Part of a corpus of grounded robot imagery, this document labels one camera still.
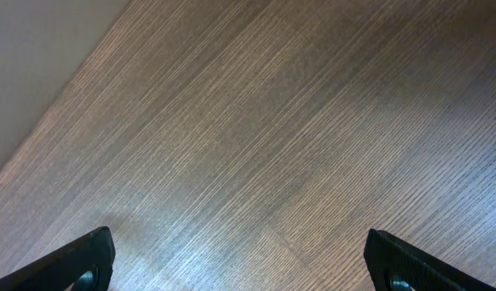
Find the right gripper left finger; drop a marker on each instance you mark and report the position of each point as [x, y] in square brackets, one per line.
[83, 264]

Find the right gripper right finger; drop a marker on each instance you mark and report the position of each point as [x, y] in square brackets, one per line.
[394, 264]

